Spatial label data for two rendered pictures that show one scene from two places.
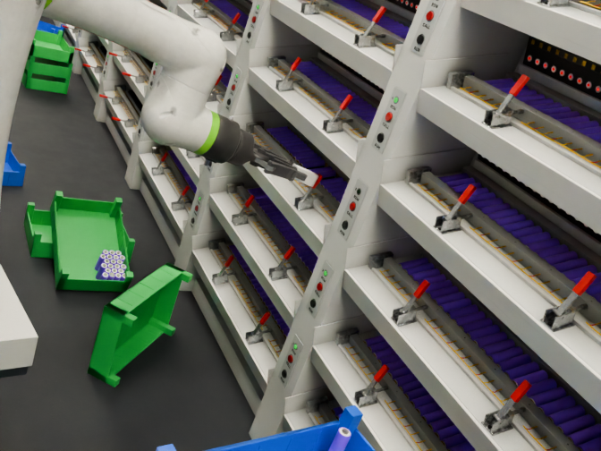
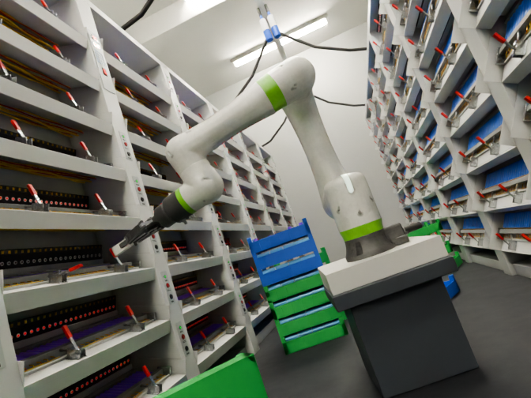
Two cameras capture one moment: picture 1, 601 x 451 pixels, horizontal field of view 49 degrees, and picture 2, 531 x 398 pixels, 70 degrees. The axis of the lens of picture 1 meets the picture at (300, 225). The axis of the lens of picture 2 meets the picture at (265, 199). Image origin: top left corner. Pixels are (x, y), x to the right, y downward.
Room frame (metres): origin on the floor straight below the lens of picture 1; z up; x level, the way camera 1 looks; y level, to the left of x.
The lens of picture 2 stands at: (1.92, 1.26, 0.41)
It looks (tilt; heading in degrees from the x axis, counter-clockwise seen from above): 9 degrees up; 226
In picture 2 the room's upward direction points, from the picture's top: 20 degrees counter-clockwise
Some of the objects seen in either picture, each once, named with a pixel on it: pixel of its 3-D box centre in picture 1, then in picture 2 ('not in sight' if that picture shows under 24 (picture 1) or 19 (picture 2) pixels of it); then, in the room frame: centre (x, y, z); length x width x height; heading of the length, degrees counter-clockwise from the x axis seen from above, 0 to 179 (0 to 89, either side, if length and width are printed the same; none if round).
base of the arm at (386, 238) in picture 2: not in sight; (384, 238); (0.91, 0.63, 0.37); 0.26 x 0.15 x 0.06; 145
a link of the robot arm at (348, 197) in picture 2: not in sight; (351, 204); (0.95, 0.59, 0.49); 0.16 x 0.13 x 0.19; 45
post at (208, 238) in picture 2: not in sight; (191, 204); (0.74, -0.56, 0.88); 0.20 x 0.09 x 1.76; 124
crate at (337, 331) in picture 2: not in sight; (314, 331); (0.60, -0.12, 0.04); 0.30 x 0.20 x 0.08; 133
